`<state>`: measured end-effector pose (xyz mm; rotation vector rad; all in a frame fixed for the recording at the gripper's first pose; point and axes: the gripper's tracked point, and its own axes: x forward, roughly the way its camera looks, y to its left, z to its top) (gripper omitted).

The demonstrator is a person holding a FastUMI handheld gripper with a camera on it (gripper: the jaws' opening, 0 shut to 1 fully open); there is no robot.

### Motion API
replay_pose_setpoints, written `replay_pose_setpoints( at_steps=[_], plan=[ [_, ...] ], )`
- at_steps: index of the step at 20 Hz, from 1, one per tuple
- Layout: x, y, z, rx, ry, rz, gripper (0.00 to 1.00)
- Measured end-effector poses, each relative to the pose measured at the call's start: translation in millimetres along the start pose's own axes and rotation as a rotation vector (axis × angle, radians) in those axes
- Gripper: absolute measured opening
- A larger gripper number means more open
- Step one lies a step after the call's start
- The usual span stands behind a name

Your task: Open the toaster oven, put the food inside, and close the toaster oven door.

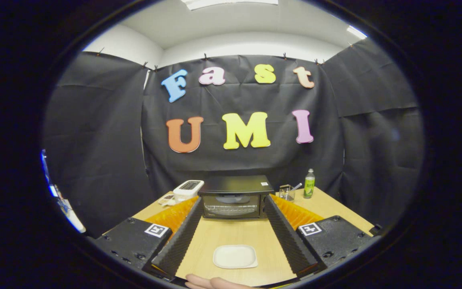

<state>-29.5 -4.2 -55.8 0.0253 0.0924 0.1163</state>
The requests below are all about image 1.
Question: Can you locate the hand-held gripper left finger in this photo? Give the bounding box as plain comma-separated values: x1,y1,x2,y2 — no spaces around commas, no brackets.
89,196,203,280

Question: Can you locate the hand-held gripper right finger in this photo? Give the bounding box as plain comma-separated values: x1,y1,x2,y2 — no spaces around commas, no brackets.
264,194,380,279

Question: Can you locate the black toaster oven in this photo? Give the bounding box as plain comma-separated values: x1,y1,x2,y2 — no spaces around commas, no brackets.
198,175,275,220

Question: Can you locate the white pop-up toaster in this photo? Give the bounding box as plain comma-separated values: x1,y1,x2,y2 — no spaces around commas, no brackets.
173,179,205,202

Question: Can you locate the white square plate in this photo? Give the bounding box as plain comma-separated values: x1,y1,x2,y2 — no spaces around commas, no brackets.
213,245,258,269

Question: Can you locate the green drink bottle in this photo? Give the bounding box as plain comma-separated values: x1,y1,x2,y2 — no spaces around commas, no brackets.
304,169,316,199

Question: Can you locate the black backdrop cloth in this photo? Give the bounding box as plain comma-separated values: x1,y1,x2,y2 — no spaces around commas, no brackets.
43,38,425,237

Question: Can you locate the small ceiling light panel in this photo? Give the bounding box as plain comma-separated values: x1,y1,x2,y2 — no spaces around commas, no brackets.
346,25,368,40

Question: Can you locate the large ceiling light panel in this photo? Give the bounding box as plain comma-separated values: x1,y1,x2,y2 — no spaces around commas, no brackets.
181,0,279,10

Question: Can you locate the wire mesh holder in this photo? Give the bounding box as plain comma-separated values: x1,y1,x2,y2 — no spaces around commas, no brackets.
279,184,296,202

